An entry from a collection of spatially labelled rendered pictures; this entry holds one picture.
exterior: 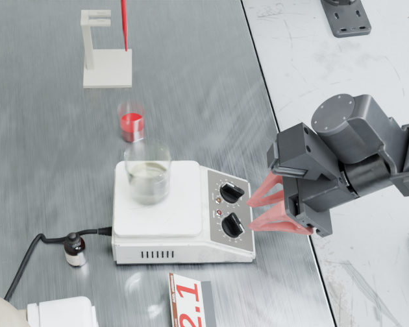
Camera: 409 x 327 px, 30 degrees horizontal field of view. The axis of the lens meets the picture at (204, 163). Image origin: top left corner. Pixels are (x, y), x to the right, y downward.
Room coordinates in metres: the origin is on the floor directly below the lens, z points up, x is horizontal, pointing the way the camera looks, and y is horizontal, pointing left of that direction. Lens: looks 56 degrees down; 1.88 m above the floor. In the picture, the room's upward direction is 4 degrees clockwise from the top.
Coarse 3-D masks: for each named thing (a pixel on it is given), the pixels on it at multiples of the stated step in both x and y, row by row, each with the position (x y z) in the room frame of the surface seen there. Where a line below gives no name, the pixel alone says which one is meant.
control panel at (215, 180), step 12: (216, 180) 0.59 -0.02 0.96; (228, 180) 0.60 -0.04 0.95; (240, 180) 0.61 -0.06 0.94; (216, 192) 0.57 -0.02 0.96; (216, 204) 0.55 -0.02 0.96; (228, 204) 0.56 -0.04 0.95; (240, 204) 0.57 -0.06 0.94; (216, 216) 0.53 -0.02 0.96; (240, 216) 0.55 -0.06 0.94; (216, 228) 0.51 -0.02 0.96; (216, 240) 0.49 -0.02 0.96; (228, 240) 0.50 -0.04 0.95; (240, 240) 0.51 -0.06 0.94; (252, 240) 0.51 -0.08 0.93
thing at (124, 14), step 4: (124, 0) 0.70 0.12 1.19; (124, 4) 0.70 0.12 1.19; (124, 8) 0.70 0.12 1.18; (124, 12) 0.70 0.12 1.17; (124, 16) 0.70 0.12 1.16; (124, 20) 0.70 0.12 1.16; (124, 24) 0.70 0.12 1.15; (124, 28) 0.70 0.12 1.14; (124, 32) 0.70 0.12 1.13; (124, 36) 0.70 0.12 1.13; (124, 40) 0.71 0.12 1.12
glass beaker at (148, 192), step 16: (144, 144) 0.58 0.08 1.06; (160, 144) 0.57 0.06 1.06; (128, 160) 0.56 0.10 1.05; (144, 160) 0.58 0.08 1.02; (160, 160) 0.57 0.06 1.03; (128, 176) 0.53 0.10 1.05; (160, 176) 0.53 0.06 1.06; (128, 192) 0.54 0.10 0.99; (144, 192) 0.52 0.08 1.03; (160, 192) 0.53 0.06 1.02
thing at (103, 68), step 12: (84, 12) 0.84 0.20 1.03; (96, 12) 0.84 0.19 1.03; (108, 12) 0.85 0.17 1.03; (84, 24) 0.82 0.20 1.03; (96, 24) 0.82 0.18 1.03; (108, 24) 0.82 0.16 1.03; (84, 36) 0.83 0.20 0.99; (84, 48) 0.83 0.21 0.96; (84, 60) 0.85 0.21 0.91; (96, 60) 0.85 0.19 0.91; (108, 60) 0.85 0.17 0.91; (120, 60) 0.85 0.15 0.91; (84, 72) 0.82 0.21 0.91; (96, 72) 0.82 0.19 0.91; (108, 72) 0.82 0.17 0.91; (120, 72) 0.83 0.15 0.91; (84, 84) 0.79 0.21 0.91; (96, 84) 0.80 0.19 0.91; (108, 84) 0.80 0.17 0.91; (120, 84) 0.80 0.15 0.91
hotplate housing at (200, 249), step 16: (208, 208) 0.54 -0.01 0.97; (112, 224) 0.50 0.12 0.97; (208, 224) 0.51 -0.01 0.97; (112, 240) 0.48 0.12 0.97; (128, 240) 0.48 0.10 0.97; (144, 240) 0.48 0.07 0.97; (160, 240) 0.48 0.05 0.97; (176, 240) 0.48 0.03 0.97; (192, 240) 0.48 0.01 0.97; (208, 240) 0.49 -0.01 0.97; (128, 256) 0.47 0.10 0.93; (144, 256) 0.47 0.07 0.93; (160, 256) 0.48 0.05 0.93; (176, 256) 0.48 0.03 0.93; (192, 256) 0.48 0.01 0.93; (208, 256) 0.48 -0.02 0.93; (224, 256) 0.48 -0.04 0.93; (240, 256) 0.49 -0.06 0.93
